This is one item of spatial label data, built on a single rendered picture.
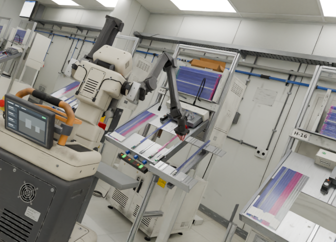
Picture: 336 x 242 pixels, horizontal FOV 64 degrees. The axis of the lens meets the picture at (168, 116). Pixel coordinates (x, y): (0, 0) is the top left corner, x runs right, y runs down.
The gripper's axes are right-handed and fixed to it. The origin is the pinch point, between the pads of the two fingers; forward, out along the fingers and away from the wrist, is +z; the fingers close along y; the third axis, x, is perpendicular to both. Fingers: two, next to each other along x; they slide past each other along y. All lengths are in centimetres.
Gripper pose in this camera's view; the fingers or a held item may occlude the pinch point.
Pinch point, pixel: (182, 139)
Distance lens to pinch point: 203.4
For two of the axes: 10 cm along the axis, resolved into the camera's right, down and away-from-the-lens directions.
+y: -7.6, -3.2, 5.7
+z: 0.5, 8.4, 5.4
